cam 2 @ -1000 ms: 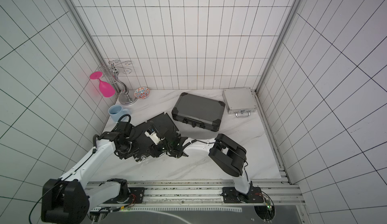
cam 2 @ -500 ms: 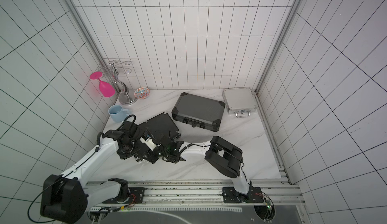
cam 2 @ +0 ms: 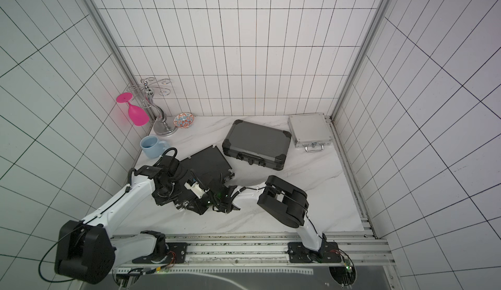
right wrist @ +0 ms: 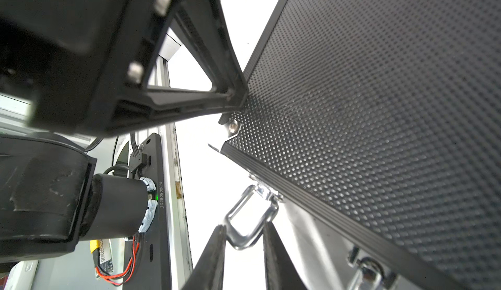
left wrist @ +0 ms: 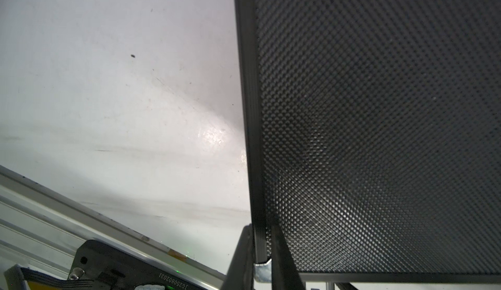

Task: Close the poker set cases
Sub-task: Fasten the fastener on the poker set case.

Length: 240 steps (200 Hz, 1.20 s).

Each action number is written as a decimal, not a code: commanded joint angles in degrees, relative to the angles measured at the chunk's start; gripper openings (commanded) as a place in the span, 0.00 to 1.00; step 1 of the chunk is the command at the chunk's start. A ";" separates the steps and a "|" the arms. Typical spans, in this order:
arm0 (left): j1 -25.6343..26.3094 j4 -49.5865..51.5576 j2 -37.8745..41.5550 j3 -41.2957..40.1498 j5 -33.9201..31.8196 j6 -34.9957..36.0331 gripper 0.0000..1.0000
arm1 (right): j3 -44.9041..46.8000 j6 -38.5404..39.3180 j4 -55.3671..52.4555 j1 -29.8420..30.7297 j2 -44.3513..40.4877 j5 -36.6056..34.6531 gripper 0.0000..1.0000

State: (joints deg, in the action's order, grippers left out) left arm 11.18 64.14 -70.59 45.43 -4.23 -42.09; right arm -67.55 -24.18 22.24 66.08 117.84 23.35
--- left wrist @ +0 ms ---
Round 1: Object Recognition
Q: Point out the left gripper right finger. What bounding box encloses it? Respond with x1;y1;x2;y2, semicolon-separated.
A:
271;225;305;290

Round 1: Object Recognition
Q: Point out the black poker case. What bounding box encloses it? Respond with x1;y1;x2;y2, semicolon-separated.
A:
235;0;500;283

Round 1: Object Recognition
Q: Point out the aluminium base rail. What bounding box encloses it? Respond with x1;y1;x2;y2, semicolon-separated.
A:
1;167;225;289

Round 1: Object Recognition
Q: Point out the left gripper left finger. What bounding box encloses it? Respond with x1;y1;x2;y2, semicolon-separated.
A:
221;224;254;290

